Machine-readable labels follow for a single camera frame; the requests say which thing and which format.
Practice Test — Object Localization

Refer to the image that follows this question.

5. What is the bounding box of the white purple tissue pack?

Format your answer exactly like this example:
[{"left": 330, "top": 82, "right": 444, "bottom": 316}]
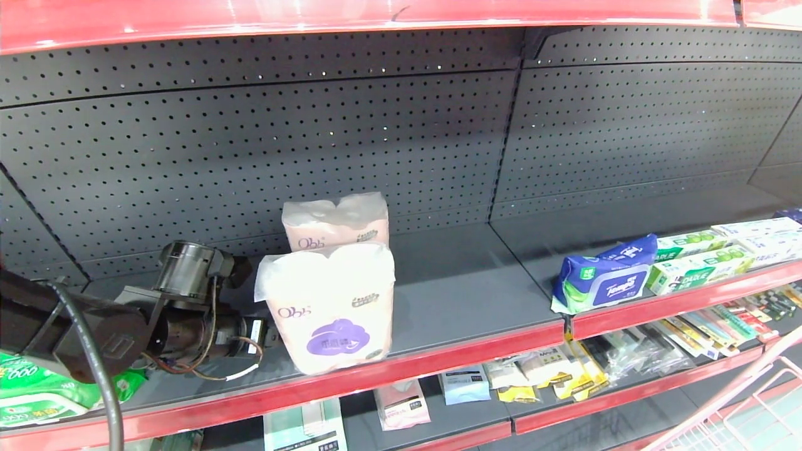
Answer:
[
  {"left": 254, "top": 242, "right": 397, "bottom": 376},
  {"left": 281, "top": 192, "right": 390, "bottom": 253}
]

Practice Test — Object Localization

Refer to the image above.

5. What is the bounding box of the yellow small pack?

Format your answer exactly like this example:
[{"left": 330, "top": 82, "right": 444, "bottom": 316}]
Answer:
[{"left": 496, "top": 385, "right": 538, "bottom": 403}]

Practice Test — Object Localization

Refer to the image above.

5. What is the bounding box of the white green flat pack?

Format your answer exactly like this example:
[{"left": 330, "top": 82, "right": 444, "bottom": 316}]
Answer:
[{"left": 263, "top": 397, "right": 349, "bottom": 451}]

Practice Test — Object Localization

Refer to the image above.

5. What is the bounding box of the pink shopping cart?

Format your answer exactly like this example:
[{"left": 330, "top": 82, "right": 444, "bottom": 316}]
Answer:
[{"left": 643, "top": 324, "right": 802, "bottom": 451}]

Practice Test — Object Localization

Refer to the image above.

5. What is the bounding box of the blue wet wipes pack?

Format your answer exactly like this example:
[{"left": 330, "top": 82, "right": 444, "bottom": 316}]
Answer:
[{"left": 551, "top": 234, "right": 659, "bottom": 315}]

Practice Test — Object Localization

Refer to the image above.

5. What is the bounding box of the white small pack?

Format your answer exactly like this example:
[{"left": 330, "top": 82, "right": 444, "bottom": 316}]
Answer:
[{"left": 483, "top": 356, "right": 534, "bottom": 390}]

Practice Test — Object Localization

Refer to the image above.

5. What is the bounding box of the pink tissue pack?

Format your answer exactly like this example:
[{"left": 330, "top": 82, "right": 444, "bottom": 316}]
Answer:
[{"left": 374, "top": 378, "right": 432, "bottom": 432}]

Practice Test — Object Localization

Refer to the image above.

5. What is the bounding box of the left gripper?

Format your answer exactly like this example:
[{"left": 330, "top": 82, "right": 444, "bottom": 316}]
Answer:
[{"left": 149, "top": 307, "right": 283, "bottom": 370}]

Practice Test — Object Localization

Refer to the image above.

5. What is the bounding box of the dark toothbrush pack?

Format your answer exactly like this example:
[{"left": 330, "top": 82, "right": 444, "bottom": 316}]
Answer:
[{"left": 751, "top": 285, "right": 802, "bottom": 321}]

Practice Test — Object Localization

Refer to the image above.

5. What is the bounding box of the green wet wipes pack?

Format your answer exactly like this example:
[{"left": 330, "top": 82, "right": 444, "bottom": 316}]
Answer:
[{"left": 0, "top": 353, "right": 148, "bottom": 430}]

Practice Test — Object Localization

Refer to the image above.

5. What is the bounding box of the black cable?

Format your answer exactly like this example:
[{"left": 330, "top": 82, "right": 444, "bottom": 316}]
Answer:
[{"left": 39, "top": 280, "right": 125, "bottom": 451}]

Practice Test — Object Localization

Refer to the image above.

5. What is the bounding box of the green white toothpaste box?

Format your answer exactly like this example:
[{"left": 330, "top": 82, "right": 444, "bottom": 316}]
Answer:
[
  {"left": 655, "top": 229, "right": 731, "bottom": 261},
  {"left": 647, "top": 246, "right": 756, "bottom": 296}
]

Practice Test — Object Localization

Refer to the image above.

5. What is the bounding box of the clear plastic pack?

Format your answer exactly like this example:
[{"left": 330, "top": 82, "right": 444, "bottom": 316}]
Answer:
[{"left": 589, "top": 326, "right": 693, "bottom": 381}]

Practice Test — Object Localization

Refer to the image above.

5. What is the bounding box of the pale blue tissue pack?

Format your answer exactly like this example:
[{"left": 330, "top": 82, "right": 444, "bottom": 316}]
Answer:
[{"left": 438, "top": 365, "right": 492, "bottom": 406}]

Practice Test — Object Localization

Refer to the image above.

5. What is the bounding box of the yellow white hanging pack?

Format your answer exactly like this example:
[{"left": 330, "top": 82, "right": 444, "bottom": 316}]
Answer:
[{"left": 525, "top": 337, "right": 610, "bottom": 401}]

